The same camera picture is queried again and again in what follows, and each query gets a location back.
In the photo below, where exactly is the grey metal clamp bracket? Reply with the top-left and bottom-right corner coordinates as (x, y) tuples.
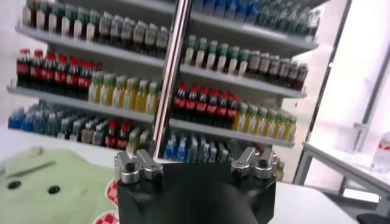
(352, 121), (370, 153)

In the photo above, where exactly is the metal display shelf unit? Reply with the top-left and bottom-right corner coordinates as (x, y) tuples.
(6, 0), (180, 159)
(158, 0), (321, 183)

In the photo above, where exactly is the white table grey frame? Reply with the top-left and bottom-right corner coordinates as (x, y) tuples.
(292, 140), (390, 217)

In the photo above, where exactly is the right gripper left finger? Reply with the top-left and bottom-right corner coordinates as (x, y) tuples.
(114, 149), (164, 185)

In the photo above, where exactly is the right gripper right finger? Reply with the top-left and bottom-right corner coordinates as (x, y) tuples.
(230, 147), (278, 180)

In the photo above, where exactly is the copper coloured shelf post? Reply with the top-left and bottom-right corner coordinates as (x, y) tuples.
(151, 0), (193, 161)

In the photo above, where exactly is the green cap tea bottle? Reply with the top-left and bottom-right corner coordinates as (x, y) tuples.
(35, 0), (46, 30)
(205, 39), (218, 70)
(73, 8), (84, 40)
(60, 6), (71, 37)
(22, 0), (32, 27)
(237, 48), (249, 77)
(86, 12), (98, 43)
(185, 35), (197, 66)
(195, 37), (207, 68)
(48, 2), (59, 33)
(227, 45), (239, 75)
(216, 42), (228, 73)

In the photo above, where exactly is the grey window frame post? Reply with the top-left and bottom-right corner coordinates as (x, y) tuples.
(359, 42), (390, 128)

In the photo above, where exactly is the red cap cola bottle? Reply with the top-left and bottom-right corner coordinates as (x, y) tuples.
(16, 48), (30, 89)
(105, 120), (118, 149)
(117, 122), (129, 150)
(174, 81), (187, 119)
(55, 54), (68, 96)
(43, 51), (56, 94)
(29, 49), (44, 91)
(207, 88), (218, 125)
(227, 93), (238, 128)
(217, 91), (229, 127)
(77, 60), (90, 100)
(196, 86), (208, 123)
(185, 84), (197, 121)
(66, 57), (79, 98)

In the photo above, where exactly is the blue water bottle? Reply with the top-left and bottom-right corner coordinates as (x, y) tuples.
(164, 135), (177, 161)
(214, 0), (226, 16)
(238, 0), (250, 21)
(21, 108), (35, 132)
(8, 108), (23, 130)
(176, 136), (188, 163)
(226, 0), (238, 19)

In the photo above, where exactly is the dark bottle blue white label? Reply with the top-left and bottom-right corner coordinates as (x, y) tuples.
(110, 15), (122, 48)
(121, 17), (133, 51)
(145, 23), (157, 55)
(133, 20), (146, 53)
(99, 12), (112, 45)
(156, 26), (169, 58)

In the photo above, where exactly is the dark bottle beige label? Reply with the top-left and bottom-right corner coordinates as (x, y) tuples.
(279, 57), (289, 85)
(258, 52), (270, 80)
(248, 50), (260, 79)
(297, 63), (309, 91)
(269, 54), (280, 83)
(288, 60), (299, 88)

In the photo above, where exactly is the dark bottle white cap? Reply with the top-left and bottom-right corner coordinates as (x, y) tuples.
(58, 117), (71, 140)
(69, 120), (82, 142)
(93, 123), (104, 146)
(208, 141), (219, 164)
(218, 142), (230, 164)
(81, 121), (94, 144)

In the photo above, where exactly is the clear bottle red label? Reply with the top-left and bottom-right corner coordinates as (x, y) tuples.
(370, 131), (390, 173)

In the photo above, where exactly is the pale green cartoon shirt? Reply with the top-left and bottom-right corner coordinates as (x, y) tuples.
(0, 145), (120, 224)

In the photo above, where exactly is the thin black slanted strut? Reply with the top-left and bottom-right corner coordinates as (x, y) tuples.
(303, 0), (354, 144)

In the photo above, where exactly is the dark green soda bottle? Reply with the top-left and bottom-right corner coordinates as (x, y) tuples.
(255, 2), (268, 26)
(267, 4), (278, 28)
(34, 110), (46, 135)
(45, 111), (59, 137)
(288, 8), (300, 33)
(188, 137), (199, 164)
(278, 6), (289, 30)
(198, 139), (210, 164)

